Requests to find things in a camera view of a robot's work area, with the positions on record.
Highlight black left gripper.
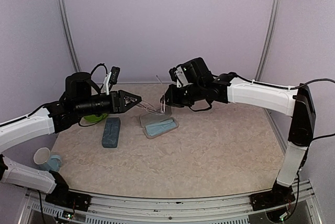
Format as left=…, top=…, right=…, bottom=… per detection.
left=75, top=89, right=141, bottom=117

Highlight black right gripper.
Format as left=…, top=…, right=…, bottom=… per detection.
left=159, top=81, right=204, bottom=108

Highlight purple lens pink sunglasses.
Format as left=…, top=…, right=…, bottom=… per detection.
left=136, top=75, right=167, bottom=116

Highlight pink glasses case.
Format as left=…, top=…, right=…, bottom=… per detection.
left=139, top=106, right=179, bottom=139

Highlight light blue cloth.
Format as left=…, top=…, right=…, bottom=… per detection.
left=145, top=119, right=177, bottom=137

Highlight grey-blue glasses case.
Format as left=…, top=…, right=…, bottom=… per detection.
left=102, top=117, right=121, bottom=149

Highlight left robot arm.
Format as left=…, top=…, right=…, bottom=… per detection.
left=1, top=72, right=142, bottom=206

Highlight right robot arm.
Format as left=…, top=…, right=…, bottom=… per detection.
left=161, top=57, right=316, bottom=205

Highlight green plate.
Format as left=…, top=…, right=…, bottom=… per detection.
left=83, top=114, right=108, bottom=123

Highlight light blue mug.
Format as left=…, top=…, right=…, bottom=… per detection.
left=33, top=147, right=62, bottom=172

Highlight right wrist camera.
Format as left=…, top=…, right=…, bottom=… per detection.
left=169, top=65, right=189, bottom=88

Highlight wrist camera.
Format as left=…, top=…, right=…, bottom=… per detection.
left=169, top=65, right=189, bottom=88
left=100, top=66, right=120, bottom=95

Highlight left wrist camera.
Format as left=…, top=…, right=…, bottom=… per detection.
left=100, top=66, right=120, bottom=95

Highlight right aluminium corner post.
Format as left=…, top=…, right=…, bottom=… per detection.
left=255, top=0, right=280, bottom=81

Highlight aluminium corner post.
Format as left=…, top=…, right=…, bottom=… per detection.
left=57, top=0, right=81, bottom=72
left=255, top=0, right=280, bottom=81

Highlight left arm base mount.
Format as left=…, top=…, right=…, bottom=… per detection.
left=45, top=170, right=92, bottom=212

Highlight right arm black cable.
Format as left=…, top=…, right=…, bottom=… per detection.
left=230, top=72, right=335, bottom=141

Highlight front aluminium rail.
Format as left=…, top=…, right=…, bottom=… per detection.
left=18, top=181, right=325, bottom=223

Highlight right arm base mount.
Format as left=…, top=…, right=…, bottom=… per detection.
left=250, top=182, right=296, bottom=211

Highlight left aluminium corner post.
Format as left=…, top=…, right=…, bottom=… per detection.
left=57, top=0, right=81, bottom=72

